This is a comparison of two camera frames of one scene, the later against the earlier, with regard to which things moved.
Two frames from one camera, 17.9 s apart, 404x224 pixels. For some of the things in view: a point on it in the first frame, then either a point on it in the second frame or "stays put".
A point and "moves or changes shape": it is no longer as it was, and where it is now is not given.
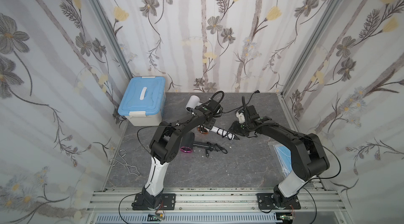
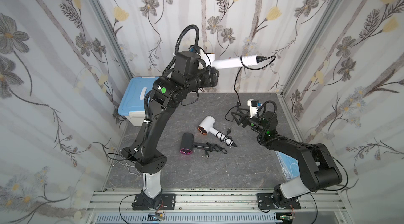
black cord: x=227 y=134 moves or changes shape
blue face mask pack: x=284 y=154 stays put
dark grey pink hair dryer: x=188 y=142 stays put
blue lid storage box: x=142 y=100 stays put
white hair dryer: x=193 y=101 -> x=210 y=61
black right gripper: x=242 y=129 -> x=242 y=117
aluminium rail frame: x=214 y=202 stays put
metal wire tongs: x=132 y=169 stays put
